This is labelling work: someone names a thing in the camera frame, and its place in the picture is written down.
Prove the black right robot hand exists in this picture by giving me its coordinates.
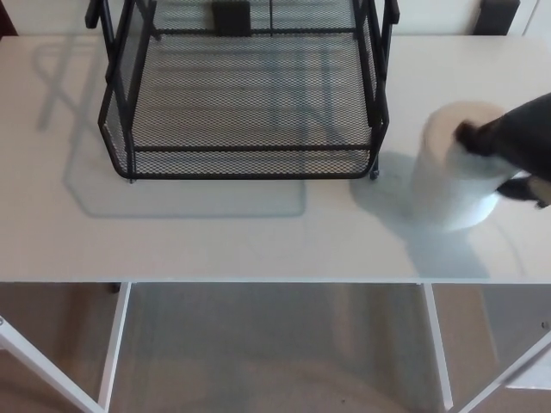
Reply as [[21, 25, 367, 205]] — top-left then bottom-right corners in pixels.
[[454, 91, 551, 212]]

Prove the white toilet paper roll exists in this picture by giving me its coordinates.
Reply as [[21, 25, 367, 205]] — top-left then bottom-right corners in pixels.
[[407, 100, 529, 234]]

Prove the black box behind desk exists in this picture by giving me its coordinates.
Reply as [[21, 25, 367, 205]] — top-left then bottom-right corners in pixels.
[[472, 0, 520, 36]]

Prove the black mesh file tray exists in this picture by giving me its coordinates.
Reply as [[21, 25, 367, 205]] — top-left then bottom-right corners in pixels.
[[84, 0, 401, 184]]

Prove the dark brown furniture edge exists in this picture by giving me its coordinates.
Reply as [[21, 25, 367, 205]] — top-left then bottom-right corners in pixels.
[[0, 0, 18, 38]]

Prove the white metal desk leg frame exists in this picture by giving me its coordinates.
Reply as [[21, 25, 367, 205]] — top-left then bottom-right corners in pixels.
[[0, 282, 133, 413], [419, 282, 551, 413]]

